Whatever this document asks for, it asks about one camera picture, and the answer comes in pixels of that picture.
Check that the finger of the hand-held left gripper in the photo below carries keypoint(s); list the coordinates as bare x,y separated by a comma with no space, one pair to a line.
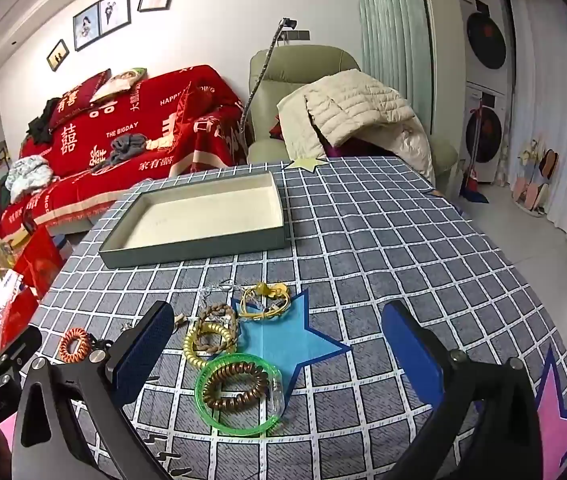
18,350

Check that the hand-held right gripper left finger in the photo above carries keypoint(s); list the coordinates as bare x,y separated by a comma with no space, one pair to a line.
146,355

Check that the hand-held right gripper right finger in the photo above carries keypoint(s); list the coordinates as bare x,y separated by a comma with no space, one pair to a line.
411,355

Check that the green plastic bangle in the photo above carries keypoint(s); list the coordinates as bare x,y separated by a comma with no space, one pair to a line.
200,385

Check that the grey-green jewelry tray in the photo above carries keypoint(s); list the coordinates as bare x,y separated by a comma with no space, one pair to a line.
203,210

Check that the red gift bag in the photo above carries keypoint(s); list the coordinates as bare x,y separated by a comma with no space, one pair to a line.
38,260
15,315

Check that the grey checkered tablecloth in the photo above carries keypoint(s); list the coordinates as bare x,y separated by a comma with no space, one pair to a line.
388,240

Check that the blue star sticker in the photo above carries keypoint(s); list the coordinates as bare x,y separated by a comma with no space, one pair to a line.
288,345

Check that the pink star sticker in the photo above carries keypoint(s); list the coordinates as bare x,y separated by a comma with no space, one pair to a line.
558,415

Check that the white-grey clothes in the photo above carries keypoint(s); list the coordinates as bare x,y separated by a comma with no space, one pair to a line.
28,175

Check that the red broom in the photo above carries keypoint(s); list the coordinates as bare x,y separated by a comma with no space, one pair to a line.
473,185

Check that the grey cloth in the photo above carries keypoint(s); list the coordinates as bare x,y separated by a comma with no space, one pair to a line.
123,150

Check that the slipper rack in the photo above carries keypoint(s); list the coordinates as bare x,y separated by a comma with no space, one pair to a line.
536,180

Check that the yellow-green star sticker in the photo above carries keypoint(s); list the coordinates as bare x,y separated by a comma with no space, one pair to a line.
306,164

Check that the dark clothes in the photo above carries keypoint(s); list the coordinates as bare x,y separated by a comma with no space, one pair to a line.
40,125

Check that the red sofa cover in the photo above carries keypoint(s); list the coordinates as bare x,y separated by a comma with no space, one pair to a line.
128,125

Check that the white washing machine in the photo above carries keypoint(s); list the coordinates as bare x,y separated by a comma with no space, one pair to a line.
486,130

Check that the white down jacket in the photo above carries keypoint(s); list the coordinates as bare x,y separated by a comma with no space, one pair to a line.
353,105

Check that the red pillow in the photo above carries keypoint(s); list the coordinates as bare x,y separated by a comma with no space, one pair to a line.
80,100

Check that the printed white cushion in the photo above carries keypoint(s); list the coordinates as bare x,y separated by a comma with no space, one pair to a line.
118,82

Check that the small framed photo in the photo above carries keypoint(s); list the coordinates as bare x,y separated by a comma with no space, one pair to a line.
57,55

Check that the white sheer curtain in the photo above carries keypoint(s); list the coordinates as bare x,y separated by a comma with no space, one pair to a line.
553,85

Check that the green armchair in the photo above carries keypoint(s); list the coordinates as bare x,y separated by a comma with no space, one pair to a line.
298,62

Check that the green curtain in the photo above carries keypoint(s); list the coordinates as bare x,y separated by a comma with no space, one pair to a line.
388,35

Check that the white dryer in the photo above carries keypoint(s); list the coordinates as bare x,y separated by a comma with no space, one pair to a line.
483,35

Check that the medium framed photo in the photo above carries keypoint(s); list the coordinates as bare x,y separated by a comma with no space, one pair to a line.
86,27

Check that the large framed photo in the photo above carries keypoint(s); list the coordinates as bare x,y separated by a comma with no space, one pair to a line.
113,10

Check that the flexible camera stand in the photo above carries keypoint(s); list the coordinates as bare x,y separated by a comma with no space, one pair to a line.
268,60

